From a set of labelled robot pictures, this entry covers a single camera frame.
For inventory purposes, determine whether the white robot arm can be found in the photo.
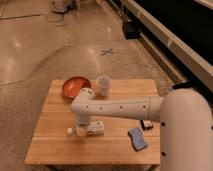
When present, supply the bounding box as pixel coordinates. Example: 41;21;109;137
70;88;213;171

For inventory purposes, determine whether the clear plastic cup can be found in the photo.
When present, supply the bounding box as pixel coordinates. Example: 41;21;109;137
96;75;112;97

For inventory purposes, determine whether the orange bowl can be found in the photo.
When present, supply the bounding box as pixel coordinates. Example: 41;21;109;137
62;76;91;99

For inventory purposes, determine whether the black red rectangular box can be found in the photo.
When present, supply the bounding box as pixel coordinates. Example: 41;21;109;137
140;120;153;130

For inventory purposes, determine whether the wooden table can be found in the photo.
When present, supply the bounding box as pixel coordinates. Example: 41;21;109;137
25;80;160;165

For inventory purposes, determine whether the black box on floor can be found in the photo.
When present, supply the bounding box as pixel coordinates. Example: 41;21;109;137
122;22;140;39

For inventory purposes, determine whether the blue sponge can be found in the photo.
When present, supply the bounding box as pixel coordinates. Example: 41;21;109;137
128;127;148;151

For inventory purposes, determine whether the white device with cable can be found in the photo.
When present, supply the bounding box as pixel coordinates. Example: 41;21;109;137
50;0;78;14

